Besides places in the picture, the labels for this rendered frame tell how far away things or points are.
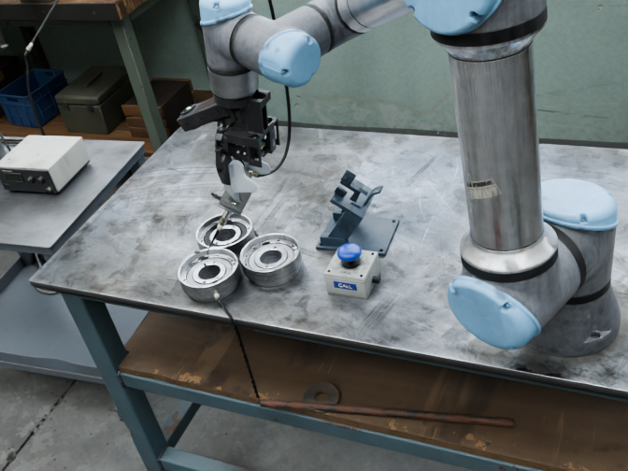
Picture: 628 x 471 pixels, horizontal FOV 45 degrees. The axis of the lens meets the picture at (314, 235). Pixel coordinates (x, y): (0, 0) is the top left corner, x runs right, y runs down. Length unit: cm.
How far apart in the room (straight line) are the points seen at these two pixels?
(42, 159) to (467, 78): 139
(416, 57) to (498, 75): 209
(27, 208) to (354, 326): 104
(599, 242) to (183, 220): 82
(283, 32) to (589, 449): 82
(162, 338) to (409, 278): 61
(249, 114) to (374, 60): 178
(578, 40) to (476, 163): 191
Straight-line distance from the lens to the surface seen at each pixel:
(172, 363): 159
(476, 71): 79
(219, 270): 133
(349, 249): 122
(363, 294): 123
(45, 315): 242
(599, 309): 111
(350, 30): 111
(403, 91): 295
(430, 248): 132
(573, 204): 102
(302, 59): 104
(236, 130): 121
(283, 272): 127
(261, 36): 106
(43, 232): 187
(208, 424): 219
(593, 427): 138
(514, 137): 82
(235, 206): 131
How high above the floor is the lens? 163
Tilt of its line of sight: 37 degrees down
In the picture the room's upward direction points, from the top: 12 degrees counter-clockwise
